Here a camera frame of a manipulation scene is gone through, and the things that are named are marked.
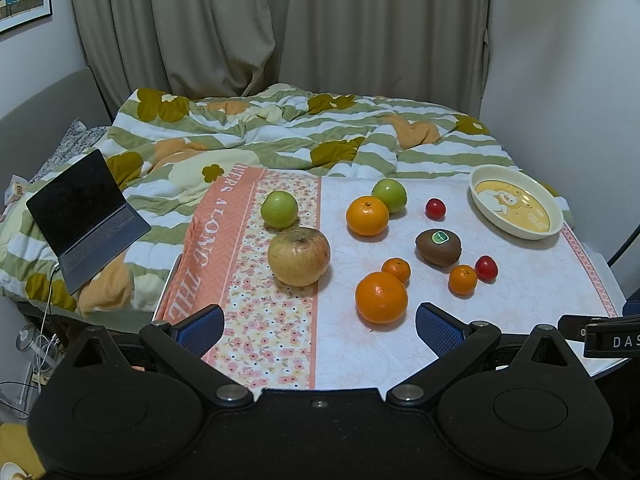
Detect green apple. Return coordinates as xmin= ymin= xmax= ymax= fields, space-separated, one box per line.
xmin=260 ymin=191 xmax=298 ymax=230
xmin=371 ymin=179 xmax=408 ymax=214

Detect beige curtains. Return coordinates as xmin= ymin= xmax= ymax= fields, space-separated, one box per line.
xmin=72 ymin=0 xmax=489 ymax=114

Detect dark grey laptop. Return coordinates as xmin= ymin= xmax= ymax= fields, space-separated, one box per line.
xmin=26 ymin=150 xmax=151 ymax=294

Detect large orange front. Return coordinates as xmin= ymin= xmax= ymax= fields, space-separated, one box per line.
xmin=355 ymin=271 xmax=408 ymax=325

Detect green striped floral duvet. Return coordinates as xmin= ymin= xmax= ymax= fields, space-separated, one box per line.
xmin=0 ymin=82 xmax=572 ymax=317

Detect black cable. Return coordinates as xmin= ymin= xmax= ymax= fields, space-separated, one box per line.
xmin=606 ymin=223 xmax=640 ymax=267

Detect small mandarin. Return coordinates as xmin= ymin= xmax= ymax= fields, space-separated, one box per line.
xmin=381 ymin=258 xmax=411 ymax=284
xmin=448 ymin=264 xmax=477 ymax=297

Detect cream plate with cartoon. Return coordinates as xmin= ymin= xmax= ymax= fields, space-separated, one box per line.
xmin=469 ymin=165 xmax=564 ymax=240

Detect white charging cable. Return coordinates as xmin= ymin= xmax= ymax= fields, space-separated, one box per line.
xmin=14 ymin=263 xmax=64 ymax=391

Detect grey patterned pillow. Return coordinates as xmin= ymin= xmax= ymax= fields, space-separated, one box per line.
xmin=29 ymin=117 xmax=108 ymax=183

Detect red cherry tomato back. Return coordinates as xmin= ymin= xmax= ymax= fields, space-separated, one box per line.
xmin=425 ymin=198 xmax=446 ymax=220

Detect red cherry tomato front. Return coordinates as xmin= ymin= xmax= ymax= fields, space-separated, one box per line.
xmin=474 ymin=255 xmax=499 ymax=282

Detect large red-yellow apple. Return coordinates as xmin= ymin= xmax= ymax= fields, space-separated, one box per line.
xmin=267 ymin=226 xmax=331 ymax=287

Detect grey sofa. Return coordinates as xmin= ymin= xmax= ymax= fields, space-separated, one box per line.
xmin=0 ymin=67 xmax=112 ymax=192

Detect brown kiwi with sticker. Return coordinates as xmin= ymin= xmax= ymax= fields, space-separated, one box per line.
xmin=416 ymin=229 xmax=462 ymax=268

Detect large orange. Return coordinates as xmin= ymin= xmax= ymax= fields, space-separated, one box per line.
xmin=345 ymin=196 xmax=390 ymax=237
xmin=355 ymin=271 xmax=408 ymax=325

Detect large orange back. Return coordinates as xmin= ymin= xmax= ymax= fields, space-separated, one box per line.
xmin=345 ymin=196 xmax=390 ymax=237

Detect red cherry tomato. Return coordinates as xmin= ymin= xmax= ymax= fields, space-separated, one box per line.
xmin=425 ymin=198 xmax=446 ymax=220
xmin=474 ymin=255 xmax=499 ymax=282

